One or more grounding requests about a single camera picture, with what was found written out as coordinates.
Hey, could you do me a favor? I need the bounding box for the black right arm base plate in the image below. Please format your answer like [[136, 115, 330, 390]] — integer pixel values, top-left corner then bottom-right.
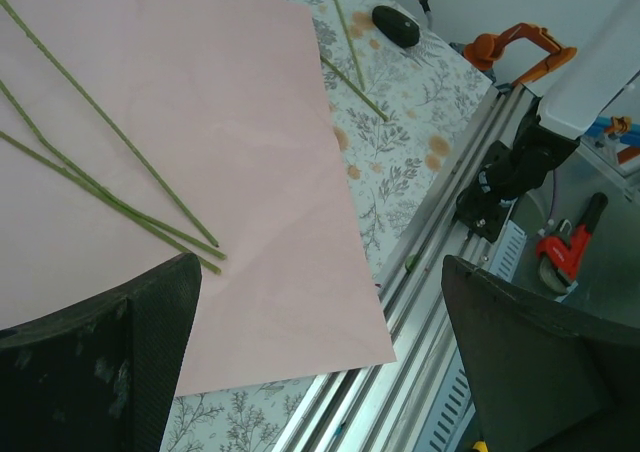
[[453, 191, 516, 246]]

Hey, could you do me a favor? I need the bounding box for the white perforated cable tray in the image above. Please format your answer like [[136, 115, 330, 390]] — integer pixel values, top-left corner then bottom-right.
[[429, 221, 529, 452]]

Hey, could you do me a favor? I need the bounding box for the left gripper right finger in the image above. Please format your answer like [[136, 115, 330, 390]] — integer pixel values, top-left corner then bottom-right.
[[441, 254, 640, 452]]

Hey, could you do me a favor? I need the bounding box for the fake flower bouquet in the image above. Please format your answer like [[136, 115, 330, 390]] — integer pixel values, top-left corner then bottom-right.
[[0, 0, 390, 276]]

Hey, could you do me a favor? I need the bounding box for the red pipe wrench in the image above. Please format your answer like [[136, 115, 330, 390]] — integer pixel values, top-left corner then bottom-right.
[[535, 191, 610, 293]]

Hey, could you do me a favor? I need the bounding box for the purple wrapping paper sheet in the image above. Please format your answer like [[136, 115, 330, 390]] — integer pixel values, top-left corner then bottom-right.
[[0, 0, 397, 397]]

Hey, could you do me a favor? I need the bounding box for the black oval object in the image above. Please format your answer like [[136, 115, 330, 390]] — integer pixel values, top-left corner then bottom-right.
[[371, 4, 420, 49]]

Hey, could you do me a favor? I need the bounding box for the aluminium rail base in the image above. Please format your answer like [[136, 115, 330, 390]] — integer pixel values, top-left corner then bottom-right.
[[269, 84, 541, 452]]

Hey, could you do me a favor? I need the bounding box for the floral patterned tablecloth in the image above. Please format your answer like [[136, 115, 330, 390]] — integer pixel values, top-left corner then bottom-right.
[[159, 0, 494, 452]]

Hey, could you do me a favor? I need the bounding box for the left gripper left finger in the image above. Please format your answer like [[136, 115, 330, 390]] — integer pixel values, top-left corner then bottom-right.
[[0, 251, 202, 452]]

